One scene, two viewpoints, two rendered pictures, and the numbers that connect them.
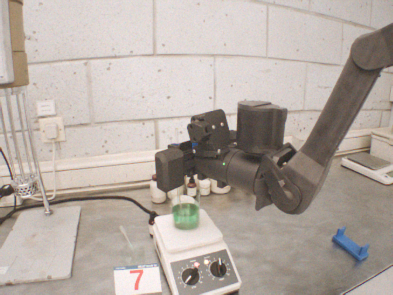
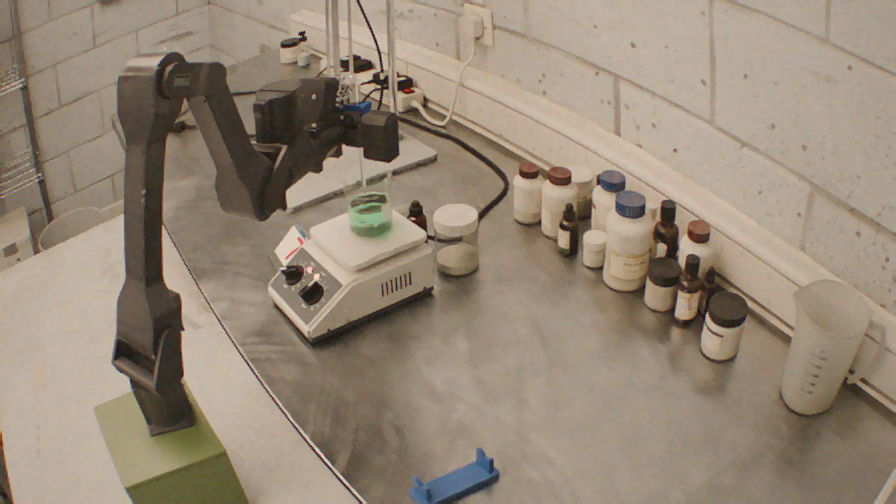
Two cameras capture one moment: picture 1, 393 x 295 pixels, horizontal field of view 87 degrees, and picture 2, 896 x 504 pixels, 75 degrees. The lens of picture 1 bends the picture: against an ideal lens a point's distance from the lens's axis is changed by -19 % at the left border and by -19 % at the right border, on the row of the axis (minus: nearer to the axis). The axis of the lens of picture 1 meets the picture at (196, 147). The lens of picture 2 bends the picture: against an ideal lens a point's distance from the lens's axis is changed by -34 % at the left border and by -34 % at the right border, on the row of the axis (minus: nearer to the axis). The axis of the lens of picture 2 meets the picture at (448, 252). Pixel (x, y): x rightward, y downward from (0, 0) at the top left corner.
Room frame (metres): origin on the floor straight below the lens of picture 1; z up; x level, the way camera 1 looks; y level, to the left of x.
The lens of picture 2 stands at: (0.28, -0.95, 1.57)
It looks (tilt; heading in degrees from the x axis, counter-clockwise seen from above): 33 degrees down; 75
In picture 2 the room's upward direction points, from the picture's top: 3 degrees counter-clockwise
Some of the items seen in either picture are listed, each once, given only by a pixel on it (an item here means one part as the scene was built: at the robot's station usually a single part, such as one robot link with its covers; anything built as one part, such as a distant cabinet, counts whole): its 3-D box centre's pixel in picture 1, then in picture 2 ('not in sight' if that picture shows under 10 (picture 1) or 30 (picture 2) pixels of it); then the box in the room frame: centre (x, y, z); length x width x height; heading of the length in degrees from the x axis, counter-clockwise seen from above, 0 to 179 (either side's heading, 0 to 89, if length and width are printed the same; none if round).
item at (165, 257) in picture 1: (191, 251); (352, 269); (0.41, 0.01, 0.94); 0.22 x 0.13 x 0.08; 20
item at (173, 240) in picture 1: (186, 228); (365, 234); (0.44, 0.02, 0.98); 0.12 x 0.12 x 0.01; 20
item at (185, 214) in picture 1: (185, 210); (366, 203); (0.44, 0.02, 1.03); 0.07 x 0.06 x 0.08; 169
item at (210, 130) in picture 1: (211, 132); (309, 102); (0.37, -0.02, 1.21); 0.07 x 0.06 x 0.07; 136
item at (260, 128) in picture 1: (273, 150); (264, 143); (0.31, -0.10, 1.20); 0.11 x 0.08 x 0.12; 48
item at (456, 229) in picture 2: not in sight; (456, 240); (0.56, 0.03, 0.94); 0.06 x 0.06 x 0.08
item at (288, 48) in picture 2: not in sight; (290, 50); (0.43, 1.14, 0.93); 0.06 x 0.06 x 0.06
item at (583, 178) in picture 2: not in sight; (576, 191); (0.78, 0.12, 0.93); 0.06 x 0.06 x 0.07
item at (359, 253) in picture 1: (351, 242); (453, 477); (0.43, -0.39, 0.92); 0.10 x 0.03 x 0.04; 18
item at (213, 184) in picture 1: (220, 172); (628, 239); (0.77, -0.08, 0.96); 0.07 x 0.07 x 0.13
